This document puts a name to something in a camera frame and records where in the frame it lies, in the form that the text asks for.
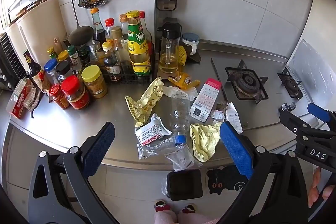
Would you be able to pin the small dark sauce bottle yellow cap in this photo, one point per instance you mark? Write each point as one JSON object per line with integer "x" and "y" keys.
{"x": 110, "y": 61}

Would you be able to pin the black lid jar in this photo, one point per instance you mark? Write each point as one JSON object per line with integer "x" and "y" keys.
{"x": 63, "y": 70}

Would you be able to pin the dark green spice bottle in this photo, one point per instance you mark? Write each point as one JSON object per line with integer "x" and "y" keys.
{"x": 84, "y": 56}

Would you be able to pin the yellow printed plastic bag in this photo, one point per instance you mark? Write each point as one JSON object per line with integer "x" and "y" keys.
{"x": 147, "y": 102}

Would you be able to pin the orange cap bottle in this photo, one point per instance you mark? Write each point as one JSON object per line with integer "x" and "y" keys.
{"x": 123, "y": 26}

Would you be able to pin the silver foil splash guard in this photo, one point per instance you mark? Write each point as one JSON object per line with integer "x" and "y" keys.
{"x": 312, "y": 69}

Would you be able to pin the black dish rack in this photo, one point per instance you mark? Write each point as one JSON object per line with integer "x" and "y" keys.
{"x": 9, "y": 61}

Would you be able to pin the green cap spice bottle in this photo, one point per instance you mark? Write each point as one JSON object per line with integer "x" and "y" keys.
{"x": 74, "y": 60}

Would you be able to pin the small clear plastic bag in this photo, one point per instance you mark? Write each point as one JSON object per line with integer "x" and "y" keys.
{"x": 183, "y": 159}

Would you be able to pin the clear plastic bottle blue cap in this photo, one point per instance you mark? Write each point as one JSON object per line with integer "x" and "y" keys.
{"x": 180, "y": 113}

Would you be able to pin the cream cutting board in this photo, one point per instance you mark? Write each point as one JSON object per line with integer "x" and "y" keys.
{"x": 34, "y": 27}

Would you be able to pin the glass oil jug black lid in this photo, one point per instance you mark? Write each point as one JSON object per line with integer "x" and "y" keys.
{"x": 169, "y": 53}

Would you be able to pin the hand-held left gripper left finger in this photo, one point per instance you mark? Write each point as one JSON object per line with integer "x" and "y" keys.
{"x": 101, "y": 145}

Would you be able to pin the small red cap bottle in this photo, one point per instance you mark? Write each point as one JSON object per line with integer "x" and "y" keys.
{"x": 109, "y": 29}

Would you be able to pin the small red lid chili jar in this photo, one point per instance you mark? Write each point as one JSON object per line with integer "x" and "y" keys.
{"x": 59, "y": 96}

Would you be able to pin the checked pot holder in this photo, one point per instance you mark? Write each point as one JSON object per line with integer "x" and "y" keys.
{"x": 32, "y": 100}

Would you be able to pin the small clear labelled packet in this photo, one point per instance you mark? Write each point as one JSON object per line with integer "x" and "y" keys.
{"x": 219, "y": 111}

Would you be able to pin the white snack packet red label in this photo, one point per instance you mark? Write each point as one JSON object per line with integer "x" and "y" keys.
{"x": 153, "y": 132}

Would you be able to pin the glass jar blue lid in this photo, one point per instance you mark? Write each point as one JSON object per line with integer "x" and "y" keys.
{"x": 190, "y": 43}

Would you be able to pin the black burner grate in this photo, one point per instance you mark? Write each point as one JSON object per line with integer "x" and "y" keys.
{"x": 290, "y": 83}

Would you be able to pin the person's right hand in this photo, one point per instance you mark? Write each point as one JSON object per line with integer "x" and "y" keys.
{"x": 319, "y": 191}

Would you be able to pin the gas stove burner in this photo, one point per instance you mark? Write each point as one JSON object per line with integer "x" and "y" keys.
{"x": 246, "y": 82}

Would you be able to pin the black trash bin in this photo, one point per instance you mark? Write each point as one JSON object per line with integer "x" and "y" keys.
{"x": 185, "y": 184}

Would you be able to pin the white and pink carton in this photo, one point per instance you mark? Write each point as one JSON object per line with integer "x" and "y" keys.
{"x": 206, "y": 100}

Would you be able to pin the steel gas stove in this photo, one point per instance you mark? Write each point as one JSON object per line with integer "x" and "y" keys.
{"x": 267, "y": 113}

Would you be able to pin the brown wedge-shaped stand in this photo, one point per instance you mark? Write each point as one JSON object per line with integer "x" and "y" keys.
{"x": 195, "y": 58}

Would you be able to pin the yellow foam fruit net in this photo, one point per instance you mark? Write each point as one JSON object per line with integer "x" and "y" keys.
{"x": 182, "y": 54}

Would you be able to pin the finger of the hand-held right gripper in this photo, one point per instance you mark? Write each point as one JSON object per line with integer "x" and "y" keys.
{"x": 319, "y": 111}
{"x": 294, "y": 121}

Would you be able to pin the grey wall seasoning box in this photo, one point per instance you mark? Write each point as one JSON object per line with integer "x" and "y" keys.
{"x": 172, "y": 20}
{"x": 166, "y": 1}

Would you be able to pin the red box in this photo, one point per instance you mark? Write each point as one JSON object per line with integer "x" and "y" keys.
{"x": 19, "y": 102}

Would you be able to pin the orange snack wrapper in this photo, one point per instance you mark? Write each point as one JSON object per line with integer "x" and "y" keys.
{"x": 183, "y": 81}

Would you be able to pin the large soy sauce bottle red cap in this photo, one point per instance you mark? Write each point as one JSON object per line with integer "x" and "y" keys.
{"x": 147, "y": 32}

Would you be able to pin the green label bottle yellow cap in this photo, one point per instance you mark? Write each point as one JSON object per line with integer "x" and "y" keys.
{"x": 137, "y": 50}

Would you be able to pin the dark brown vinegar bottle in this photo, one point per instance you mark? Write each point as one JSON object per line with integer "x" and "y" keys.
{"x": 32, "y": 69}

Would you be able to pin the clear plastic wrapper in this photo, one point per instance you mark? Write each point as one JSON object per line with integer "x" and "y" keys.
{"x": 151, "y": 150}

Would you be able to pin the dark sauce bottle gold cap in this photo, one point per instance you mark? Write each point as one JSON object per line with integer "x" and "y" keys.
{"x": 97, "y": 27}

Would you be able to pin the small white packet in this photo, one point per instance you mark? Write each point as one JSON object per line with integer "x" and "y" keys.
{"x": 235, "y": 117}

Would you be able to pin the red patterned slipper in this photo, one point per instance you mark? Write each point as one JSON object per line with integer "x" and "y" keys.
{"x": 162, "y": 206}
{"x": 188, "y": 208}

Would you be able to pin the large red lid jar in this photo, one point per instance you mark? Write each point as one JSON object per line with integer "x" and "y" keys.
{"x": 76, "y": 95}

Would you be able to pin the small yellow lid jar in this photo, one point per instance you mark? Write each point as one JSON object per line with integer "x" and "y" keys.
{"x": 63, "y": 56}

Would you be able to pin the small yellow-green cap bottle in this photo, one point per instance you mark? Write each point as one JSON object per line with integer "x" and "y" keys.
{"x": 52, "y": 52}

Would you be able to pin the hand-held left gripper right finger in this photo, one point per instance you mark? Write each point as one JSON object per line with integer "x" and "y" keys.
{"x": 235, "y": 146}

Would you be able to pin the pale yellow wrapper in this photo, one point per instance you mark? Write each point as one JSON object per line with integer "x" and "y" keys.
{"x": 204, "y": 140}

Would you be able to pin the black cat floor mat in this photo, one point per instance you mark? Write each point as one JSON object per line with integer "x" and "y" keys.
{"x": 223, "y": 182}

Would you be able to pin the clear bottle brown cap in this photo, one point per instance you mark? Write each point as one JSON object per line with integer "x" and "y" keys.
{"x": 119, "y": 43}

